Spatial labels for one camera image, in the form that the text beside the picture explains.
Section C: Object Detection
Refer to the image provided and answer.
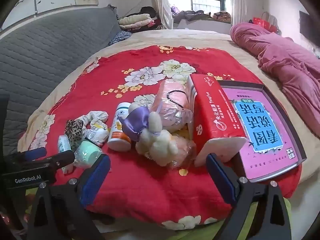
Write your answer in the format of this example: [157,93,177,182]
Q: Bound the white yellow sachet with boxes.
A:
[86,122,110,147]

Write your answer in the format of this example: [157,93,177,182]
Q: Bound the blue patterned cloth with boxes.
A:
[109,31,132,46]

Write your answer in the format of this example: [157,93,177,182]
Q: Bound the green white tissue packet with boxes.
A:
[73,141,103,169]

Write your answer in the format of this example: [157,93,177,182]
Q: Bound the leopard print scrunchie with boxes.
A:
[64,119,85,153]

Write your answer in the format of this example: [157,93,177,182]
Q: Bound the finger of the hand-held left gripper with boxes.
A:
[36,151,75,169]
[10,147,48,162]

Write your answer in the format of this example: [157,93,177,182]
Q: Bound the white orange vitamin bottle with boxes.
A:
[107,102,133,152]

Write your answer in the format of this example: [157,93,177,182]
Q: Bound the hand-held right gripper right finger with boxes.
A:
[205,153,292,240]

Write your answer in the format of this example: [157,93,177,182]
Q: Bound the beige bed sheet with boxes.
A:
[17,29,320,185]

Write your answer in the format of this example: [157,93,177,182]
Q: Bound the pink book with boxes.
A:
[217,80,307,183]
[222,87,299,180]

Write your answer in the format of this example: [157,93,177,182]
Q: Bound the white scrunchie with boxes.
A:
[80,110,109,147]

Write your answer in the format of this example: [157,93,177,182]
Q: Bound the white sheer curtain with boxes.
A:
[231,0,248,23]
[150,0,174,30]

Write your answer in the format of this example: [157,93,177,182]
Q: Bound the dark clothes pile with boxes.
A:
[139,6,163,30]

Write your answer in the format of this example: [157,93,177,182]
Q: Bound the green mat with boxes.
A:
[25,187,293,240]

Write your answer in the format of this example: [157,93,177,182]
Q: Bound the red tissue pack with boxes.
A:
[186,74,248,168]

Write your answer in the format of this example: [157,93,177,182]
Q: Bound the red floral blanket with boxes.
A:
[19,45,303,230]

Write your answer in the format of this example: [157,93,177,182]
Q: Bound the clear bag of snacks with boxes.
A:
[120,102,179,167]

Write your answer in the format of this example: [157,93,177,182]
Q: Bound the brown blanket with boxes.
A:
[211,10,232,22]

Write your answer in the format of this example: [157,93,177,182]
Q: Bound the pink quilt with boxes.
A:
[230,22,320,130]

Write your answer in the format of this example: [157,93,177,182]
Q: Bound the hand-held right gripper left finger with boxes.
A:
[26,153,112,240]

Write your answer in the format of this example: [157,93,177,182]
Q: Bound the pink cloth packet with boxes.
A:
[150,80,194,133]

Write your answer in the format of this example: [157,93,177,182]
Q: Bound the grey quilted headboard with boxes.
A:
[0,6,122,155]

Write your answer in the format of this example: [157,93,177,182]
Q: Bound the pink fluffy ball in wrap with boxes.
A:
[170,134,197,173]

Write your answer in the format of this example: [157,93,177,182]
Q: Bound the black television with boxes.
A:
[299,10,320,48]

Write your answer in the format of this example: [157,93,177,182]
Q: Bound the grey purple clothes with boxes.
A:
[171,6,213,23]

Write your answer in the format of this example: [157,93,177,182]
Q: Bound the red bags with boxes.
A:
[249,12,279,33]

